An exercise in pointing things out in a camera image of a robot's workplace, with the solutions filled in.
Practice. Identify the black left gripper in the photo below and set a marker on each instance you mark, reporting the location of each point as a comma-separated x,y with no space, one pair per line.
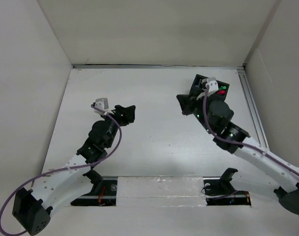
124,115

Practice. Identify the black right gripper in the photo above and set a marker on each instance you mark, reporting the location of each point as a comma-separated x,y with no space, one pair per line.
188,101

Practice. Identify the black highlighter pink cap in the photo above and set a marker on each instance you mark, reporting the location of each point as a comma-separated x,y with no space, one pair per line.
221,92

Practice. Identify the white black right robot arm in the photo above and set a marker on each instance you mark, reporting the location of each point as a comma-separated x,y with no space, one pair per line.
214,114

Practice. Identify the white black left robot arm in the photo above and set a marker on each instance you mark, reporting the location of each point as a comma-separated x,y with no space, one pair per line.
35,207

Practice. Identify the black slotted pen organizer box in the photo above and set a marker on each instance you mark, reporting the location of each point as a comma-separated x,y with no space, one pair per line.
199,83

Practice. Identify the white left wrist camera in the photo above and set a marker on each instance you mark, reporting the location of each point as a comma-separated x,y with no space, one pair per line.
100,105

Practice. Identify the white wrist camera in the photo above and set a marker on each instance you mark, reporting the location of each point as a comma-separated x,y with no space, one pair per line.
100,105
211,85

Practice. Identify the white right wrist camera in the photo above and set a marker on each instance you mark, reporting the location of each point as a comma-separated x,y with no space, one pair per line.
211,85

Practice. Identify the aluminium rail back edge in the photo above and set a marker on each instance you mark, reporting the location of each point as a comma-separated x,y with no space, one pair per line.
146,66

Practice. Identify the aluminium rail right side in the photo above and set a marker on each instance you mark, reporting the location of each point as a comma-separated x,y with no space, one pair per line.
260,133

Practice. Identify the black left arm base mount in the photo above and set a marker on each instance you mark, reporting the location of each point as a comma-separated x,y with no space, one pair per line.
103,195

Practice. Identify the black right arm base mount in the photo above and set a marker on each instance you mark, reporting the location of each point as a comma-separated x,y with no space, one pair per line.
218,191

